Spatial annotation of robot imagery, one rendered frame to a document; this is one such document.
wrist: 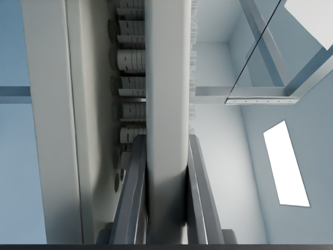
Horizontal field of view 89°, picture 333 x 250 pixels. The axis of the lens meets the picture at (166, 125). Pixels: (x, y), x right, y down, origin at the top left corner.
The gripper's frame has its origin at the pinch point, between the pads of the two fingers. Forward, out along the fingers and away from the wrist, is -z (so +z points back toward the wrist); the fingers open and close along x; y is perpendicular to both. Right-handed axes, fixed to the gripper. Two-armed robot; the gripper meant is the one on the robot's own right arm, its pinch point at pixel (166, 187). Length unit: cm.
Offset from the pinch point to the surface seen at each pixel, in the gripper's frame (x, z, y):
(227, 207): -114, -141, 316
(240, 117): -169, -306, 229
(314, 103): -180, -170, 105
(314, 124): -180, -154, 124
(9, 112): 108, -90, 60
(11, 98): 71, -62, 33
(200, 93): -16, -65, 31
